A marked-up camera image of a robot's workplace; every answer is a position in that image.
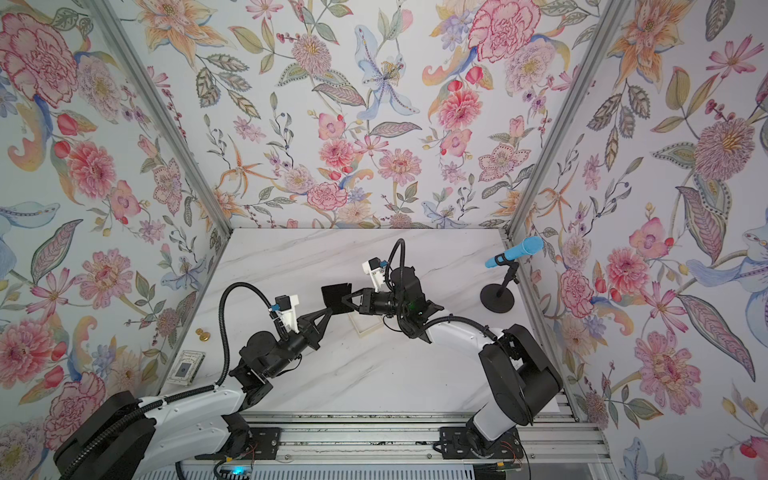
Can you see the right aluminium corner post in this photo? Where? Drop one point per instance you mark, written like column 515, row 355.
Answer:
column 606, row 28

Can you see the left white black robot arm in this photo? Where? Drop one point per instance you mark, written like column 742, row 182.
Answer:
column 128, row 436

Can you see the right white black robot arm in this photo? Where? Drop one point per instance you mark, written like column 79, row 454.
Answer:
column 521, row 377

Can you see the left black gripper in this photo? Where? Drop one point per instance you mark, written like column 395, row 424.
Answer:
column 307, row 329

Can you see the cream jewelry box base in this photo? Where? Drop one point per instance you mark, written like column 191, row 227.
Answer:
column 365, row 324

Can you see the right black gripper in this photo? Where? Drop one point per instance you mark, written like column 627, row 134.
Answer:
column 368, row 295

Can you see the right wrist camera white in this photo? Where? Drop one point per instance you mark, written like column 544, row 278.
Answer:
column 375, row 269

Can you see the blue microphone on stand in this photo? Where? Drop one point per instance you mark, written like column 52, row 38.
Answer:
column 498, row 298

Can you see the small gold knob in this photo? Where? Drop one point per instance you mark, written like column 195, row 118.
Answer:
column 203, row 335

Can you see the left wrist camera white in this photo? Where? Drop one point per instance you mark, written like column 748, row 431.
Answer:
column 285, row 308

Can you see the left aluminium corner post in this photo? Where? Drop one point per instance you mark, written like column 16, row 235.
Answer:
column 105, row 18

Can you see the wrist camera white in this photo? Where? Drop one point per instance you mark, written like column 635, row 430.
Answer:
column 285, row 308
column 375, row 269

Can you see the small framed card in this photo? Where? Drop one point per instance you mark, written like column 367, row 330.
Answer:
column 185, row 368

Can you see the black foam necklace insert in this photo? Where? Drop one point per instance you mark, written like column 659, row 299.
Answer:
column 334, row 297

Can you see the aluminium corner post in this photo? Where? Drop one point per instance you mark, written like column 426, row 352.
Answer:
column 105, row 18
column 606, row 28

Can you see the aluminium mounting rail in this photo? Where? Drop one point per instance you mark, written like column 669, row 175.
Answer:
column 408, row 437

